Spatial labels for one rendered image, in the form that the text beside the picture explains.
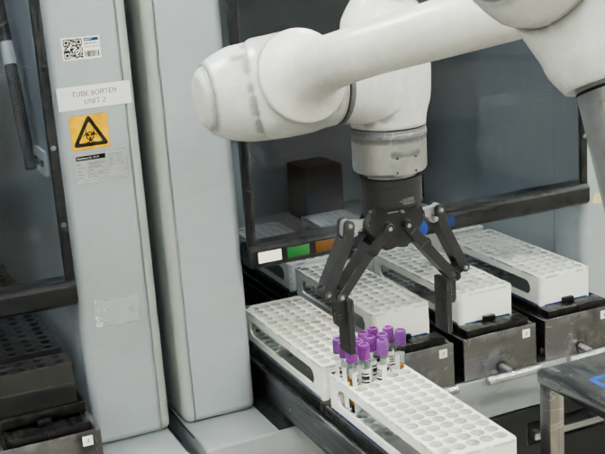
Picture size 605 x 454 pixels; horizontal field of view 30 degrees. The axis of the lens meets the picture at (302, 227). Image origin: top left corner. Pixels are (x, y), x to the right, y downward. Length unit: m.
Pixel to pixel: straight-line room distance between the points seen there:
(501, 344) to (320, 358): 0.35
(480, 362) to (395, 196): 0.53
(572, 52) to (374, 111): 0.57
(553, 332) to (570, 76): 1.14
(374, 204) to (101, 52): 0.45
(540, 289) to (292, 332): 0.44
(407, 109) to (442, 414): 0.37
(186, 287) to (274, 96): 0.53
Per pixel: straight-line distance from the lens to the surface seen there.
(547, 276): 1.87
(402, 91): 1.29
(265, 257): 1.64
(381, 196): 1.33
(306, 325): 1.70
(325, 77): 1.13
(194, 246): 1.63
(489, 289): 1.81
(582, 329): 1.90
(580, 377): 1.60
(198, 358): 1.68
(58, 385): 1.62
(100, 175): 1.57
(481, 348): 1.79
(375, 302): 1.78
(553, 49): 0.75
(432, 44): 1.08
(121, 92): 1.56
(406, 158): 1.32
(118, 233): 1.59
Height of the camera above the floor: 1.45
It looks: 15 degrees down
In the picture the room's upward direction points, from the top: 4 degrees counter-clockwise
